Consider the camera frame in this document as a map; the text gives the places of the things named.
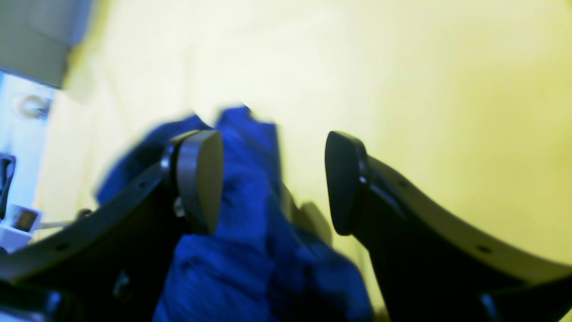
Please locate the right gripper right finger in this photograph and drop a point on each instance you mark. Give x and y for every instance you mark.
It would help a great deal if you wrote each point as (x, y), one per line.
(429, 264)

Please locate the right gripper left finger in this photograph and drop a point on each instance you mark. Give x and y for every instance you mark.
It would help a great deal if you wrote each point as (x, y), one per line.
(111, 266)

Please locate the dark blue long-sleeve shirt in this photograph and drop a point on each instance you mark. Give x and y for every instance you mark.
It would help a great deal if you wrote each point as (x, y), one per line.
(257, 266)

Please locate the yellow table cloth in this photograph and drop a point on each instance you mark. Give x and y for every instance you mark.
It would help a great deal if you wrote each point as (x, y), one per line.
(468, 99)

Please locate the clear tape dispenser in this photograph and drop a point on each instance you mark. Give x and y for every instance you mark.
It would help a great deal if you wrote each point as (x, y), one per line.
(32, 106)

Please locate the white cardboard box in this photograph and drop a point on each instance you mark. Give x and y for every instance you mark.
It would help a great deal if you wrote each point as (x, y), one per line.
(37, 36)

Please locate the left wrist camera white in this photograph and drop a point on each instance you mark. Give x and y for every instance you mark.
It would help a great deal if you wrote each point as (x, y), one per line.
(18, 227)

